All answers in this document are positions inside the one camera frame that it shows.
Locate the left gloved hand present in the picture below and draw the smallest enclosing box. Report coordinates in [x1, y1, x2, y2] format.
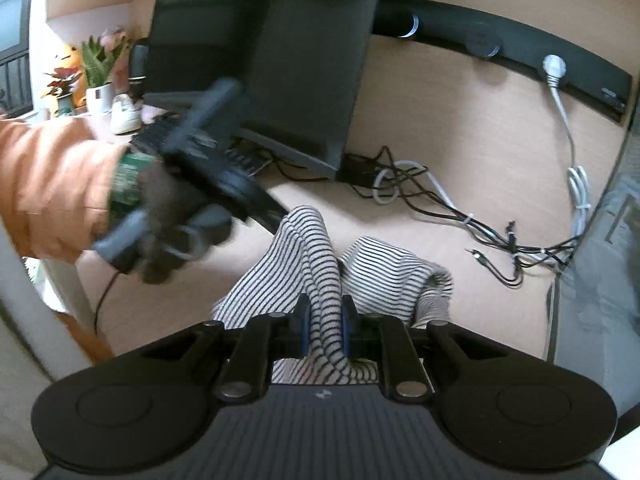
[137, 160, 207, 284]

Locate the red leaf potted plant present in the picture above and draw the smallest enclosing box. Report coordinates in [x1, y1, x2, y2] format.
[44, 66, 82, 116]

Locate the snake plant white pot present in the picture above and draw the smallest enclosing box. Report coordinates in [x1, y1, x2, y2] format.
[80, 36, 115, 115]

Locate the white power cable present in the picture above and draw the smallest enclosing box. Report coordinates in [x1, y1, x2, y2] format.
[372, 53, 594, 266]

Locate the black keyboard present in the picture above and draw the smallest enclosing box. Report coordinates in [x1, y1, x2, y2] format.
[130, 114, 271, 176]

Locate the beige chair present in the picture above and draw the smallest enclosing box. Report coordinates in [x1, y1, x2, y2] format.
[1, 226, 91, 382]

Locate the white sneaker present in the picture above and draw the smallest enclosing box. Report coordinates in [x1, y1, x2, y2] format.
[111, 93, 142, 134]

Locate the black computer monitor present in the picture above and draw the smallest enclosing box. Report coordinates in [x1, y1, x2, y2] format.
[143, 0, 378, 178]

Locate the black wall power strip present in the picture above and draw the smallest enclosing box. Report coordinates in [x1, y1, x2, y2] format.
[372, 0, 632, 122]

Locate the pink plush toy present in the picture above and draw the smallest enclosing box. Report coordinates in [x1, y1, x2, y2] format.
[100, 27, 131, 94]

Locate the orange sleeved left forearm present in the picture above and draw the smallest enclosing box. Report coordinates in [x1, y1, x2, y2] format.
[1, 117, 154, 263]

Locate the striped knit garment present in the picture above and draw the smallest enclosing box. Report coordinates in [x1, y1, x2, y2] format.
[212, 206, 454, 385]

